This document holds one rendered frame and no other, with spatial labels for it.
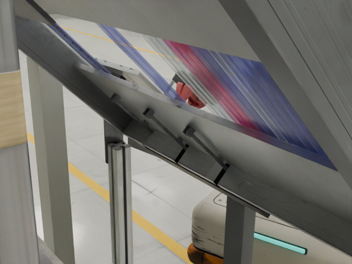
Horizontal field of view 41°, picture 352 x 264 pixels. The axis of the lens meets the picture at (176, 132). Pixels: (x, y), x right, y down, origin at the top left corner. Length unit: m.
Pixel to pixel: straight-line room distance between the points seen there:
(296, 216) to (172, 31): 0.39
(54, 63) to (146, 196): 1.37
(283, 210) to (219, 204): 0.86
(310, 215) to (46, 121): 0.70
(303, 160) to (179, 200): 1.67
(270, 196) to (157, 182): 1.62
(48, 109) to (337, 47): 0.97
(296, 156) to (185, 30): 0.21
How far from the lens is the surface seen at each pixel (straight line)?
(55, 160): 1.24
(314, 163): 0.53
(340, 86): 0.29
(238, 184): 0.80
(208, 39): 0.40
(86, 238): 1.95
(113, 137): 1.11
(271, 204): 0.75
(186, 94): 0.99
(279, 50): 0.24
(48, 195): 1.27
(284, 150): 0.55
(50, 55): 0.92
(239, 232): 1.26
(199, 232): 1.60
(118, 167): 1.09
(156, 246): 1.88
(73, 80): 0.95
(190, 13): 0.37
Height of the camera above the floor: 1.05
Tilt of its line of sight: 21 degrees down
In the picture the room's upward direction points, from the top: 1 degrees clockwise
